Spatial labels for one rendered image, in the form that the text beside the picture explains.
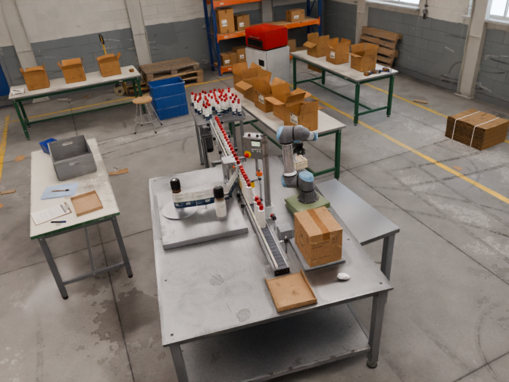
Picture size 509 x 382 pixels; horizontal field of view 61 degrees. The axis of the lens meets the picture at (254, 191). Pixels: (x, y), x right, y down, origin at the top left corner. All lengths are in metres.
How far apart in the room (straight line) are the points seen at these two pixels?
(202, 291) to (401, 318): 1.79
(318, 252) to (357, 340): 0.81
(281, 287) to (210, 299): 0.48
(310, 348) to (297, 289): 0.62
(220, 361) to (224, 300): 0.62
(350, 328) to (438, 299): 1.00
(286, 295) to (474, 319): 1.82
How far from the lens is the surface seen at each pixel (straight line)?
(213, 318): 2.80
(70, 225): 4.06
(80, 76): 8.47
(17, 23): 10.42
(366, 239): 3.35
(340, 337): 3.46
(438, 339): 3.89
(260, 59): 8.87
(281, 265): 3.02
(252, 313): 2.79
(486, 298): 4.35
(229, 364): 3.33
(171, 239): 3.40
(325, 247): 2.99
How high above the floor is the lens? 2.88
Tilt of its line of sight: 31 degrees down
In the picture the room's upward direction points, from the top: 5 degrees counter-clockwise
